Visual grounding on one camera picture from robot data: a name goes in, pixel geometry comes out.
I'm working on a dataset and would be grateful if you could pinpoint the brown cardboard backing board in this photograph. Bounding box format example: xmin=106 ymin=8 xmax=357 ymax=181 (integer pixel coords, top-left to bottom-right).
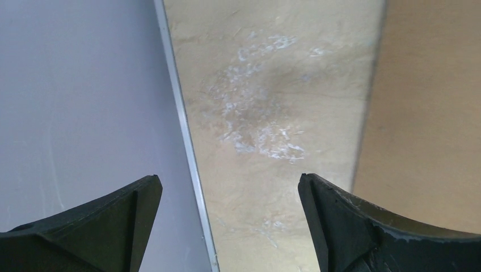
xmin=353 ymin=1 xmax=480 ymax=233

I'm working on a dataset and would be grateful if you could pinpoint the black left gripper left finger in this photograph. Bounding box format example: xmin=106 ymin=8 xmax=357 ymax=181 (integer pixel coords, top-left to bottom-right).
xmin=1 ymin=175 xmax=162 ymax=271

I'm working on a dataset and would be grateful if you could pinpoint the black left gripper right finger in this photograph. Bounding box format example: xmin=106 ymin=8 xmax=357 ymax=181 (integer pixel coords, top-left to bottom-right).
xmin=298 ymin=173 xmax=480 ymax=271

